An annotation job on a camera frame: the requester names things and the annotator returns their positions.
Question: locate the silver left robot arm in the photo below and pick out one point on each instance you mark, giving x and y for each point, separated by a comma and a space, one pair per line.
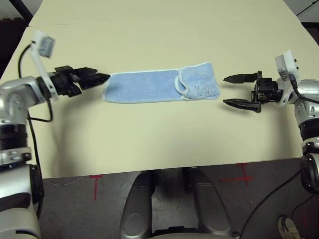
15, 94

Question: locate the light blue towel white trim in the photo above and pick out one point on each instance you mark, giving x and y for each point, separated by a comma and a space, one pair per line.
144, 85

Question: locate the grey robot torso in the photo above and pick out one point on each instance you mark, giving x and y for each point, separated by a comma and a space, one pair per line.
174, 235

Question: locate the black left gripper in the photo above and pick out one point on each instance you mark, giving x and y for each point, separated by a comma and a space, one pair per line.
64, 82

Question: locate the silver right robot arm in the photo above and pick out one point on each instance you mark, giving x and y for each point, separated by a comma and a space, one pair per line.
309, 112

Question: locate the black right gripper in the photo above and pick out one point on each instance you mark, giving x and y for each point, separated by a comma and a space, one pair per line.
266, 90

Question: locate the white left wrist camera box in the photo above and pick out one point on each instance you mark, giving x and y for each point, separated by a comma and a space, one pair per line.
40, 57

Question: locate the side table black frame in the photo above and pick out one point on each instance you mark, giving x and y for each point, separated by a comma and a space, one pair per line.
23, 11

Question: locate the black tripod stand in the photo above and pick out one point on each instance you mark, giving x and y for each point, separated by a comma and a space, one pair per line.
307, 8

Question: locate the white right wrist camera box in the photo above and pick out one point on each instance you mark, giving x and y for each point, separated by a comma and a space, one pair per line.
289, 62

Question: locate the black foam floor mat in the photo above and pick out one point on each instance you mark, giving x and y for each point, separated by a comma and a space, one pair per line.
10, 44

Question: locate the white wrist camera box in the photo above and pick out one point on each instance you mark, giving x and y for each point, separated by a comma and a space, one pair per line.
289, 62
40, 57

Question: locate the black cabinet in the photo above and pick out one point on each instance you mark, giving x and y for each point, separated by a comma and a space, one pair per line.
312, 32

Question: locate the white sneaker shoe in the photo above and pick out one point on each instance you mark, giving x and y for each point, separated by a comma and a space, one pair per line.
289, 227

